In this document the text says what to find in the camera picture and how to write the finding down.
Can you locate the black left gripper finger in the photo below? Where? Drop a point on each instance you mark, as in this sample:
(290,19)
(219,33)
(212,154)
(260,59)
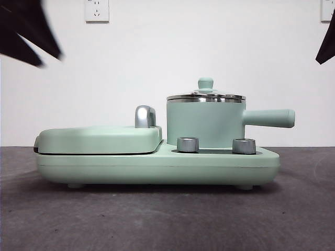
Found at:
(28,21)
(15,47)

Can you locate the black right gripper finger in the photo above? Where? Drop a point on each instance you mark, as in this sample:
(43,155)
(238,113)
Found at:
(327,47)

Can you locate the glass lid with green knob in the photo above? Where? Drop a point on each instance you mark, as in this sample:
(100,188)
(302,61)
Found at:
(206,83)

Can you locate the mint green hinged griddle cover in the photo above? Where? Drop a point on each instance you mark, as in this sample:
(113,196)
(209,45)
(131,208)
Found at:
(91,139)

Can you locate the silver control knob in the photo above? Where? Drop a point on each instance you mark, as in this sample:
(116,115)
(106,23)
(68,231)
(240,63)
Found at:
(188,144)
(244,146)

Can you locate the mint green breakfast machine base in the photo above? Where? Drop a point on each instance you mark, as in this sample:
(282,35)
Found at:
(157,167)

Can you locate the white wall socket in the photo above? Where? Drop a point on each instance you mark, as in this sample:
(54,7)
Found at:
(96,11)
(328,10)

